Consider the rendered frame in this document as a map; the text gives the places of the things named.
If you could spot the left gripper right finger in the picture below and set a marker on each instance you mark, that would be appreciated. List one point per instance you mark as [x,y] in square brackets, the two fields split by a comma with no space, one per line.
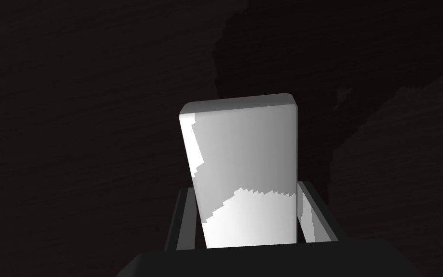
[315,217]

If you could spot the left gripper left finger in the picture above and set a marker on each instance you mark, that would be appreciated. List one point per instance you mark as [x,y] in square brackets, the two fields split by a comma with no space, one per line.
[184,223]

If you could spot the white rectangular block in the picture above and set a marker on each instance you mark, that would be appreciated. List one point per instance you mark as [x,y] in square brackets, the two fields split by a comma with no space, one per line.
[244,169]

